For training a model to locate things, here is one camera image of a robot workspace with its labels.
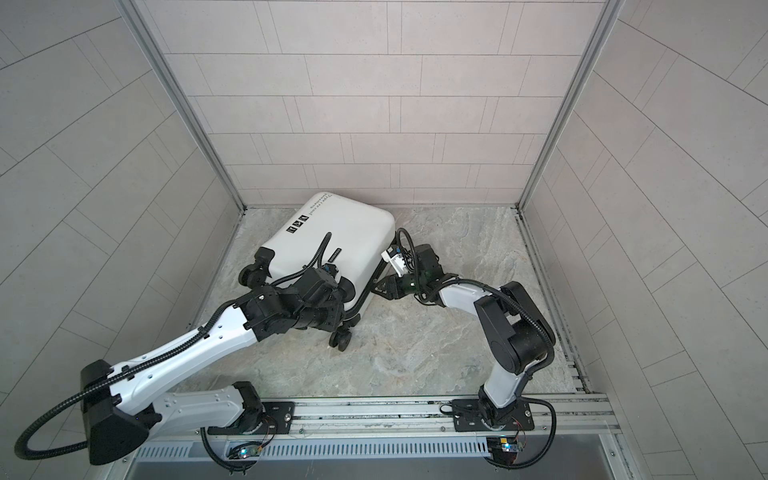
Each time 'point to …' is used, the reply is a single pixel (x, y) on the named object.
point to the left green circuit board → (244, 451)
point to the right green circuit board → (503, 449)
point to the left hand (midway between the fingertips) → (348, 313)
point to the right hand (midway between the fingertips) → (376, 290)
